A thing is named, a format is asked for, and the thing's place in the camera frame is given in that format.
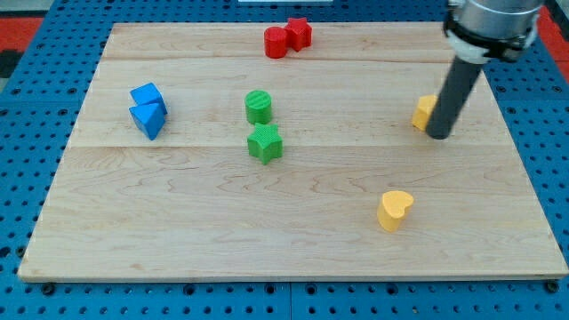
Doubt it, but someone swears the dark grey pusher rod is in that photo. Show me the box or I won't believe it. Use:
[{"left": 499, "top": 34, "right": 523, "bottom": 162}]
[{"left": 425, "top": 56, "right": 483, "bottom": 140}]

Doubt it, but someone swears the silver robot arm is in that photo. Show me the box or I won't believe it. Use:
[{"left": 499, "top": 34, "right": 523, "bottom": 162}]
[{"left": 426, "top": 0, "right": 544, "bottom": 140}]

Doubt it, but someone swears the yellow hexagon block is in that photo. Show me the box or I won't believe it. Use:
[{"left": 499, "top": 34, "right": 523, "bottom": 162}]
[{"left": 412, "top": 95, "right": 437, "bottom": 132}]

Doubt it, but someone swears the yellow heart block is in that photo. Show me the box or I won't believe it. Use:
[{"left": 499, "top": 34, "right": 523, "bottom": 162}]
[{"left": 376, "top": 190, "right": 414, "bottom": 232}]

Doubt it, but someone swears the red star block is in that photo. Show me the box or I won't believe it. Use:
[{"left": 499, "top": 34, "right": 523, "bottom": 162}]
[{"left": 284, "top": 17, "right": 312, "bottom": 52}]

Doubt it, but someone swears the red cylinder block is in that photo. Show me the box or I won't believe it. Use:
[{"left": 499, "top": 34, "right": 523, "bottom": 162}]
[{"left": 263, "top": 26, "right": 288, "bottom": 59}]

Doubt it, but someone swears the green cylinder block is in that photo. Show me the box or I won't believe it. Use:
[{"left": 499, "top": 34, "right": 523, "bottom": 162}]
[{"left": 244, "top": 90, "right": 272, "bottom": 124}]

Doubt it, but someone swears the green star block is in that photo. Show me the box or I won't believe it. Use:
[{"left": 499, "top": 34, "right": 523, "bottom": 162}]
[{"left": 247, "top": 123, "right": 283, "bottom": 165}]

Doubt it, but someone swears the light wooden board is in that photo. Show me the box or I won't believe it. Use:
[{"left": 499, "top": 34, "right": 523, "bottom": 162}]
[{"left": 18, "top": 22, "right": 568, "bottom": 283}]

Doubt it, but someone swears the blue cube block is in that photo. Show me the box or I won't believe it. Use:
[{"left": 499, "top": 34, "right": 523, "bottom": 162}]
[{"left": 130, "top": 83, "right": 168, "bottom": 115}]

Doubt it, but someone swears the blue triangle block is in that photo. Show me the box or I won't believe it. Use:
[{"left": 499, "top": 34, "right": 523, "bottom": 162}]
[{"left": 129, "top": 103, "right": 165, "bottom": 140}]

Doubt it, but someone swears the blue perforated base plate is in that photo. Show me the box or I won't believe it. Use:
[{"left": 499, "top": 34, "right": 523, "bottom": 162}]
[{"left": 1, "top": 0, "right": 568, "bottom": 319}]

